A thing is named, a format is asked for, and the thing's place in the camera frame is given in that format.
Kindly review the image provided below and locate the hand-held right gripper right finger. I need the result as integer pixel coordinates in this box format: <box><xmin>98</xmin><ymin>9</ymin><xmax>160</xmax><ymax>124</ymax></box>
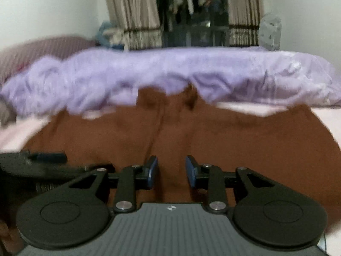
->
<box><xmin>185</xmin><ymin>155</ymin><xmax>276</xmax><ymax>214</ymax></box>

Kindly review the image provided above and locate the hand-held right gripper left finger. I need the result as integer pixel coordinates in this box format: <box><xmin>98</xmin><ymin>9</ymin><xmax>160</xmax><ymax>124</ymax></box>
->
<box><xmin>68</xmin><ymin>155</ymin><xmax>159</xmax><ymax>214</ymax></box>

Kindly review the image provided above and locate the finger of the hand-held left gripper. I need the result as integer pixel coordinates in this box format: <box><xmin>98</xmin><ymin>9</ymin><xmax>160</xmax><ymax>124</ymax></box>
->
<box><xmin>28</xmin><ymin>152</ymin><xmax>68</xmax><ymax>164</ymax></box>

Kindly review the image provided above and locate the brown padded jacket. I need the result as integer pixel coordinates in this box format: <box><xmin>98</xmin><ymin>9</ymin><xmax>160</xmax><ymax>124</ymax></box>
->
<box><xmin>23</xmin><ymin>84</ymin><xmax>341</xmax><ymax>230</ymax></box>

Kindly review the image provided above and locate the blue and white clothes pile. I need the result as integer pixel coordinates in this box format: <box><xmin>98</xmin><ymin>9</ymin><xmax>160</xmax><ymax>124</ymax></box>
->
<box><xmin>95</xmin><ymin>21</ymin><xmax>126</xmax><ymax>50</ymax></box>

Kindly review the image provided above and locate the pink printed blanket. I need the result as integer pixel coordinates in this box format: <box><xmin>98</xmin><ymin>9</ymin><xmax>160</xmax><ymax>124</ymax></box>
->
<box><xmin>0</xmin><ymin>102</ymin><xmax>341</xmax><ymax>248</ymax></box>

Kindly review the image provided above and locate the grey knitted cloth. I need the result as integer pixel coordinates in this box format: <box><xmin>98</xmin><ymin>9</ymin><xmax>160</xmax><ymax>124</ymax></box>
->
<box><xmin>0</xmin><ymin>101</ymin><xmax>16</xmax><ymax>126</ymax></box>

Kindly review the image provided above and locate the purple duvet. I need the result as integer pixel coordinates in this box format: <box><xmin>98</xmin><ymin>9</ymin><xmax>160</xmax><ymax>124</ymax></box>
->
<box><xmin>0</xmin><ymin>46</ymin><xmax>341</xmax><ymax>116</ymax></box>

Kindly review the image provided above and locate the mauve quilted headboard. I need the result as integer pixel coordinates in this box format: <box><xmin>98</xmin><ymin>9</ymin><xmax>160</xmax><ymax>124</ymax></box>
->
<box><xmin>0</xmin><ymin>36</ymin><xmax>96</xmax><ymax>83</ymax></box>

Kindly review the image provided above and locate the dark glass balcony door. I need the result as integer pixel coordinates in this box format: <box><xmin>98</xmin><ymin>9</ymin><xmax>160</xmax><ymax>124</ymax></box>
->
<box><xmin>153</xmin><ymin>0</ymin><xmax>230</xmax><ymax>48</ymax></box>

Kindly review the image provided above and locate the fan with patterned cover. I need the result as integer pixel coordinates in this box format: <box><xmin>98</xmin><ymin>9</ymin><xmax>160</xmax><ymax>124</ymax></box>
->
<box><xmin>258</xmin><ymin>13</ymin><xmax>282</xmax><ymax>51</ymax></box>

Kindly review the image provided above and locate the beige striped curtain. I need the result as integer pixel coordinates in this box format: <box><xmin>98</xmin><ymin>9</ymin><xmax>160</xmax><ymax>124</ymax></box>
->
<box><xmin>225</xmin><ymin>0</ymin><xmax>264</xmax><ymax>47</ymax></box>
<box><xmin>103</xmin><ymin>0</ymin><xmax>163</xmax><ymax>51</ymax></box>

